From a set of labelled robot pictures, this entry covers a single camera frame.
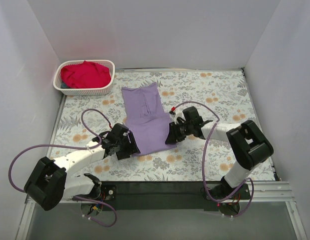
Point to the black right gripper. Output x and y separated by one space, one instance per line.
176 131

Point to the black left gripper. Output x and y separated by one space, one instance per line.
127 146

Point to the purple t shirt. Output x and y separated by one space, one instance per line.
147 119

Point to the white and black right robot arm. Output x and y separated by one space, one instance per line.
249 145

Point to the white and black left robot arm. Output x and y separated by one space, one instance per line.
53 180

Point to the floral patterned table mat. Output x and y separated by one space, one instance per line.
217 94

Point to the red t shirt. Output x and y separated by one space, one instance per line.
85 75

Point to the teal cloth in basket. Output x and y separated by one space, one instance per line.
64 86

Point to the white plastic basket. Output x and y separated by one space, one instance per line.
84 92

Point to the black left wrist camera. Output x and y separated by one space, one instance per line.
118 132

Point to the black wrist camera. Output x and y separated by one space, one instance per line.
192 116
118 132

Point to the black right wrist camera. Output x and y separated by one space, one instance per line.
192 116

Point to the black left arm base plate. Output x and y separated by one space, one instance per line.
101 193

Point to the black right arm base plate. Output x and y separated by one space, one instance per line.
219 191

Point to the aluminium front frame rail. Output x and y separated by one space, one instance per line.
262 190

